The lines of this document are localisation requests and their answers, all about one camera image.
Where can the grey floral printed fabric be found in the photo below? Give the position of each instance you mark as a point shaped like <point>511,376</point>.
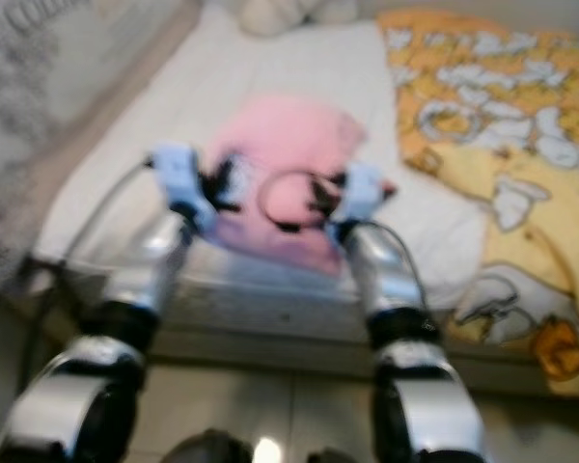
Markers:
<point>29,96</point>

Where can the cream plush toy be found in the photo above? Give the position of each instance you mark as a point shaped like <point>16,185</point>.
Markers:
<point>265,15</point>

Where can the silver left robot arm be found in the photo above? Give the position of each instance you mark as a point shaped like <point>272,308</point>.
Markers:
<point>150,270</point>

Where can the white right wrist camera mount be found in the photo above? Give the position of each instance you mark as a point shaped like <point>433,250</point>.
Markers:
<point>362,191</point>

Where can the white quilted bed mattress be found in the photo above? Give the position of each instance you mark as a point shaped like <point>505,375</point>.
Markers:
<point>135,145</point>

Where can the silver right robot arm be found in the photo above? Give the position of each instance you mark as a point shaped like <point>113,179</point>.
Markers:
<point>386,280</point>

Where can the grey bed frame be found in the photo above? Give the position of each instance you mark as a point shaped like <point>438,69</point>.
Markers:
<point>261,318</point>

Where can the pink pillow with white print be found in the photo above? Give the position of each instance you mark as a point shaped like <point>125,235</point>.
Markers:
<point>280,135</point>

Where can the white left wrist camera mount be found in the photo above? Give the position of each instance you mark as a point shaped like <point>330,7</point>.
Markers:
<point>179,178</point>

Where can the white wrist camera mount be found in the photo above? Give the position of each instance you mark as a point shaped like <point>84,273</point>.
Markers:
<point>179,178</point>
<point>362,191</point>

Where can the yellow orange patterned blanket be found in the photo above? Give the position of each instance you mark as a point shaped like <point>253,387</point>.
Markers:
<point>482,87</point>

